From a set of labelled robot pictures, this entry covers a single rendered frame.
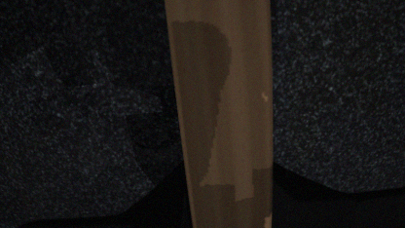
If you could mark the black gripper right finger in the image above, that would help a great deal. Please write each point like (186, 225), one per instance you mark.
(300, 202)

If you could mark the wooden side rail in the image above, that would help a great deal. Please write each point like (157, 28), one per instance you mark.
(222, 65)

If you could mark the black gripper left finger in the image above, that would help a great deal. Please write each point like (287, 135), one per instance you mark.
(165, 206)

